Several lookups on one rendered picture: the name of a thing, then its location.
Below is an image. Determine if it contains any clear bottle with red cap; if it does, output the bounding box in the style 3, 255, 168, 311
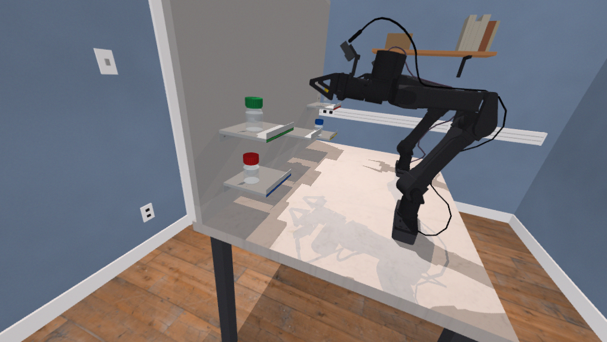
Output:
243, 152, 259, 185

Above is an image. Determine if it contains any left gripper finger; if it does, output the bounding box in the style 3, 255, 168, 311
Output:
309, 73, 337, 100
318, 80, 341, 95

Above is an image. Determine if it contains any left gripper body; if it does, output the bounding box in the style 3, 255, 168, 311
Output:
333, 44, 370, 101

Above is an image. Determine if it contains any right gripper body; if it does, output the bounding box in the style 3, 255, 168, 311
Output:
366, 73, 382, 81

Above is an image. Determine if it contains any grey wall panel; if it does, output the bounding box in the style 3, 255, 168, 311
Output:
161, 0, 330, 224

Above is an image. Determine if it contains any clear bottle with green cap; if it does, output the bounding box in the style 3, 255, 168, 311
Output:
245, 97, 263, 133

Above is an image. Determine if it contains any clear bottle with yellow cap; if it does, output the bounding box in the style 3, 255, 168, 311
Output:
323, 88, 332, 105

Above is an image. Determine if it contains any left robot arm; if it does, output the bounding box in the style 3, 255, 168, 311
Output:
362, 50, 498, 236

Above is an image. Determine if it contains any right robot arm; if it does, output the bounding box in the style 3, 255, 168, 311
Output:
396, 75, 448, 175

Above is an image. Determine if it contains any blue-capped clear bottle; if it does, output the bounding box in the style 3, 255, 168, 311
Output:
314, 119, 324, 136

